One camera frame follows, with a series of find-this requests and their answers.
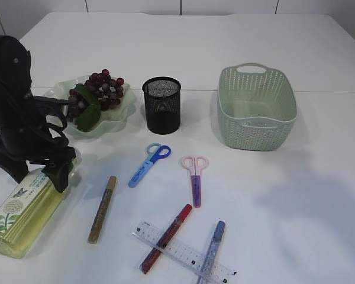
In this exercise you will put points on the clear plastic sheet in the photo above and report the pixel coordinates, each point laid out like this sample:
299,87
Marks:
259,122

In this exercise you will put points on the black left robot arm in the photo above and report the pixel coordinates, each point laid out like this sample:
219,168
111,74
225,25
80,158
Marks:
15,65

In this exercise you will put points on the yellow tea bottle green label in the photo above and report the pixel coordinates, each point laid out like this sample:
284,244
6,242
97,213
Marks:
26,211

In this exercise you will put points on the clear plastic ruler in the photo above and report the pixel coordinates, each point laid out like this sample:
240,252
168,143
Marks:
183,254

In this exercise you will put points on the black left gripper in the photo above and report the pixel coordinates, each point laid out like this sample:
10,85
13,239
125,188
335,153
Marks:
31,131

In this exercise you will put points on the blue scissors with sheath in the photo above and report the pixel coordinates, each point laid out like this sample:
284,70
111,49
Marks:
155,152

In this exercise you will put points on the green plastic woven basket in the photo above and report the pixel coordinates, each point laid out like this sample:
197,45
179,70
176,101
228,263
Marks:
243,95

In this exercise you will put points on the pink scissors purple sheath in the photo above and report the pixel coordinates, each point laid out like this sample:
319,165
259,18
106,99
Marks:
195,165

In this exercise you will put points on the black mesh pen holder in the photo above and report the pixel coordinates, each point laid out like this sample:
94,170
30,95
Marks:
162,104

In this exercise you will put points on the red glitter pen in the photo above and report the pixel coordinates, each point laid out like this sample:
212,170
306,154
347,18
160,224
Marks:
163,241

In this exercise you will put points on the pale green wavy glass plate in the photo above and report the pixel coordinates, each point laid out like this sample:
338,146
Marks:
111,120

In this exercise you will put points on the purple artificial grape bunch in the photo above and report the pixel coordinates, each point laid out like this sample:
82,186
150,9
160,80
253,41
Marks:
100,93

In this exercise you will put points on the gold glitter pen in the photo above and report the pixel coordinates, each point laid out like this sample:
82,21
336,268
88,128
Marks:
98,222

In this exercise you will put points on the blue glitter pen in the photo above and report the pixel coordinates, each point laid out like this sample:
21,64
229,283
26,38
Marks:
212,252

